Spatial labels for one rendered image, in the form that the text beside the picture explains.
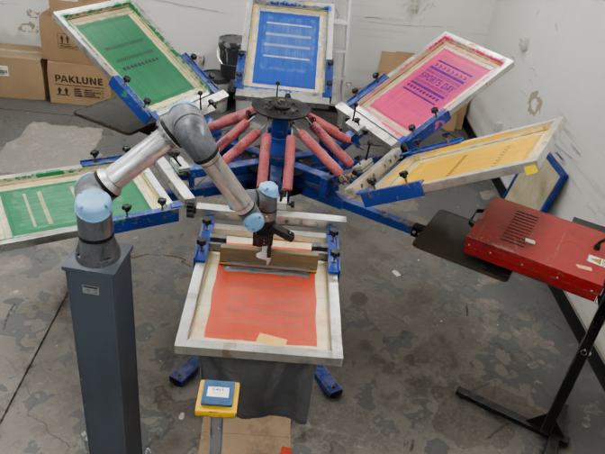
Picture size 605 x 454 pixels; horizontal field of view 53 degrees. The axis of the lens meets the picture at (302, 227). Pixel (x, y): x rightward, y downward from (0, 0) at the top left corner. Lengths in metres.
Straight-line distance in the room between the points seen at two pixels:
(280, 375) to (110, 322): 0.65
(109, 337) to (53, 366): 1.25
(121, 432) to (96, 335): 0.53
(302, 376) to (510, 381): 1.72
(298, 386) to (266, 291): 0.39
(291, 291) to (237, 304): 0.23
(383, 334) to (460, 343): 0.48
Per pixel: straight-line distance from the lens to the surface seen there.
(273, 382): 2.40
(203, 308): 2.37
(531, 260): 2.74
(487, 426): 3.51
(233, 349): 2.16
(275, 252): 2.51
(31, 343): 3.73
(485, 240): 2.77
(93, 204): 2.10
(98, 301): 2.26
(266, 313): 2.36
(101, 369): 2.50
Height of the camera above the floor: 2.50
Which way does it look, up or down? 33 degrees down
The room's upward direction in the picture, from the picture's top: 7 degrees clockwise
